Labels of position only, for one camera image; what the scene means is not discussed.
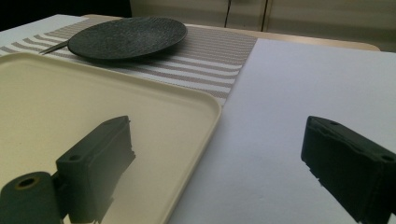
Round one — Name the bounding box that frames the cream plastic tray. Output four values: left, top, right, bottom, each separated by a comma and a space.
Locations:
0, 51, 222, 224

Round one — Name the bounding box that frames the striped woven placemat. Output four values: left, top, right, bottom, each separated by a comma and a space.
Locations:
0, 16, 259, 107

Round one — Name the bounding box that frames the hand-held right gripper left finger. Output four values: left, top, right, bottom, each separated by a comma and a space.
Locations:
55, 115, 136, 224

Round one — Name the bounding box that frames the metal utensil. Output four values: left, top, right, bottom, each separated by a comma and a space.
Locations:
38, 40, 70, 56

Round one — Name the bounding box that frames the dark round plate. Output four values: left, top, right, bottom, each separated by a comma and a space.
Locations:
67, 16, 189, 61

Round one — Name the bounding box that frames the beige cabinet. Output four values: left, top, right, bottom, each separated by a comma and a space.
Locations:
129, 0, 396, 52

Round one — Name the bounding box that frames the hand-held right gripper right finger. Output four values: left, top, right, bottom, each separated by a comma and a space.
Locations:
300, 115, 396, 224

